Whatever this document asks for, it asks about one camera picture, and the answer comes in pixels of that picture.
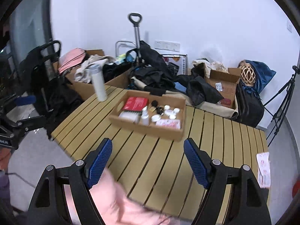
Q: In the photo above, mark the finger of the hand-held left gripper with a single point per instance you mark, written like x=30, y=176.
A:
x=32, y=123
x=24, y=100

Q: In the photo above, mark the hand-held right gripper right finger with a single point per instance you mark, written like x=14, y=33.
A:
x=195, y=165

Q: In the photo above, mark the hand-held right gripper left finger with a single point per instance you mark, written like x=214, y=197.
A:
x=99, y=165

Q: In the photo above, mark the white pink printed wallet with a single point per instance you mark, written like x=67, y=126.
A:
x=168, y=123

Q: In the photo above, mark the white round jar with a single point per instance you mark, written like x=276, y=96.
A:
x=167, y=107
x=155, y=118
x=173, y=115

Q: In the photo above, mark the white box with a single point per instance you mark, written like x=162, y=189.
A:
x=128, y=117

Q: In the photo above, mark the white round cap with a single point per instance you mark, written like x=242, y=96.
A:
x=176, y=110

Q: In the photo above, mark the cardboard tray box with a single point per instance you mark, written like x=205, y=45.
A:
x=150, y=127

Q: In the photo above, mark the white spray bottle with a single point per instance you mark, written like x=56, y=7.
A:
x=145, y=118

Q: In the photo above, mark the cork stopper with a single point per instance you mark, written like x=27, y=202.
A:
x=153, y=109

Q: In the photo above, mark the red box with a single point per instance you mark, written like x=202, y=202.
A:
x=136, y=103

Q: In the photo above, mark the person's left forearm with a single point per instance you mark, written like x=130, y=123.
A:
x=3, y=159

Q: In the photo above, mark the black folding cart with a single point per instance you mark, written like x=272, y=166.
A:
x=44, y=79

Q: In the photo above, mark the pink cloth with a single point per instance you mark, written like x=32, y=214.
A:
x=121, y=206

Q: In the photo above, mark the large cardboard box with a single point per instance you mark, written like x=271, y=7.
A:
x=82, y=88

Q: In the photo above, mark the pink bag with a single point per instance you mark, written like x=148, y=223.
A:
x=71, y=59

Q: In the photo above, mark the beige clothes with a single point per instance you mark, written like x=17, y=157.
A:
x=85, y=71

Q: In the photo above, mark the white paper receipt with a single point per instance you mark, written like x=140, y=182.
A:
x=263, y=171

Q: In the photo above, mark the black garment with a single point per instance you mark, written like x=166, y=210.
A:
x=202, y=90

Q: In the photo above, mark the white thermos bottle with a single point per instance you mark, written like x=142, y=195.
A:
x=99, y=84

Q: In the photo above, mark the black backpack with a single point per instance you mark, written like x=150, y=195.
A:
x=249, y=107

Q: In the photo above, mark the window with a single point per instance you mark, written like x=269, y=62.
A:
x=28, y=16

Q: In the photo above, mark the labelled cardboard box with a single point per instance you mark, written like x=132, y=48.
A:
x=223, y=84

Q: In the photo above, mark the black clothes pile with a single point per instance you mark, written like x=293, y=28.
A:
x=152, y=70

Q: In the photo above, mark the printed product box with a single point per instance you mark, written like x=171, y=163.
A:
x=177, y=62

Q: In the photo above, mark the wicker lantern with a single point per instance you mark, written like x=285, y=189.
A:
x=247, y=73

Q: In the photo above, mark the crumpled plastic bag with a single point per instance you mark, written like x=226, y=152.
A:
x=208, y=59

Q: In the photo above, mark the blue green cloth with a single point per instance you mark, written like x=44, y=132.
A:
x=123, y=57

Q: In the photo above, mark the black tripod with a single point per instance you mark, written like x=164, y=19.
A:
x=284, y=98

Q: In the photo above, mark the blue bag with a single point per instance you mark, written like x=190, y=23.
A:
x=263, y=75

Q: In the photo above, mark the white wall socket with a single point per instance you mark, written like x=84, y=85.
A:
x=167, y=45

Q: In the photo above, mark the white wall switch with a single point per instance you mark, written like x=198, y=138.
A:
x=290, y=25

